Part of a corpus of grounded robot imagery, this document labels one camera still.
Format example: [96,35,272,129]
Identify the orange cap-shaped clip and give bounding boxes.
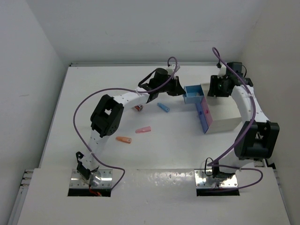
[116,136,132,144]

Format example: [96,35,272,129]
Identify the metal base plate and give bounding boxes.
[194,169,238,190]
[69,169,113,189]

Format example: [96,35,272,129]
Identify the pink cap-shaped clip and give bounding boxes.
[135,126,151,134]

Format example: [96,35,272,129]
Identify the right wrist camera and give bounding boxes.
[217,62,227,78]

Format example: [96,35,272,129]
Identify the clear tube with pink cap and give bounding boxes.
[134,105,143,112]

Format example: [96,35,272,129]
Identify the purple cable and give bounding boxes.
[73,56,180,192]
[207,47,263,191]

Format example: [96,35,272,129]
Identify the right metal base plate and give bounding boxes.
[194,169,238,190]

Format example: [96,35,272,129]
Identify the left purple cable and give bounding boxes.
[73,56,180,192]

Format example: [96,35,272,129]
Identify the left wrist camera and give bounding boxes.
[166,64,180,75]

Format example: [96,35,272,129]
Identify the blue drawer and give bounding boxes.
[183,84,204,104]

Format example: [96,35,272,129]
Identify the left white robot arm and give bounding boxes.
[76,65,186,180]

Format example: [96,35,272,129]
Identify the pink drawer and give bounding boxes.
[201,97,213,127]

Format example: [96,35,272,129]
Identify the white drawer cabinet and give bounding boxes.
[201,83,241,134]

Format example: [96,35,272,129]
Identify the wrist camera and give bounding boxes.
[166,64,180,75]
[217,62,227,78]

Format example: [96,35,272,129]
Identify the purple bottom drawer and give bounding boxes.
[195,103,209,133]

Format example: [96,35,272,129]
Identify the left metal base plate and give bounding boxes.
[69,169,113,189]

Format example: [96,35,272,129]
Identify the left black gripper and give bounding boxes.
[157,75,186,96]

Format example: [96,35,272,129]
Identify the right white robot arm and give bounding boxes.
[207,62,280,179]

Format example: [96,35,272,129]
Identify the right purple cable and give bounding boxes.
[207,47,263,191]

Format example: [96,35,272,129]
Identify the blue cap-shaped clip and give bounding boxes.
[157,103,170,113]

